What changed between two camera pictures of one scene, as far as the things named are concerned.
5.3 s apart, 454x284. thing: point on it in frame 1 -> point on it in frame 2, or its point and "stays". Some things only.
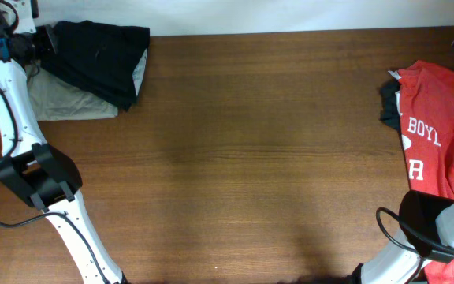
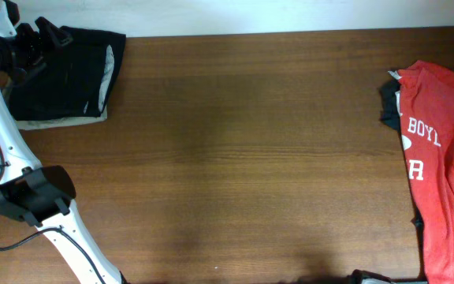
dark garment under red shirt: [389, 110] stays
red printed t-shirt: [440, 108] stays
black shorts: [101, 57] -> [74, 82]
